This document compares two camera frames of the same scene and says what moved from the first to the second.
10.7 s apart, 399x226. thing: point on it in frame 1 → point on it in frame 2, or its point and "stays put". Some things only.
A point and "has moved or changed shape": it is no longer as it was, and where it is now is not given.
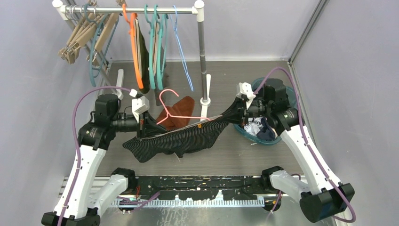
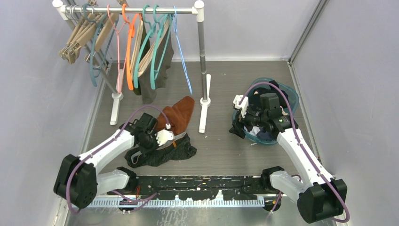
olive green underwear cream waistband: [142, 55] → [142, 31]
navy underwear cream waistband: [267, 133] stays put
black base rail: [199, 188] stays put
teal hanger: [152, 36] → [150, 30]
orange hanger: [131, 31] has moved or changed shape
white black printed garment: [254, 125] stays put
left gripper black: [147, 126] → [145, 150]
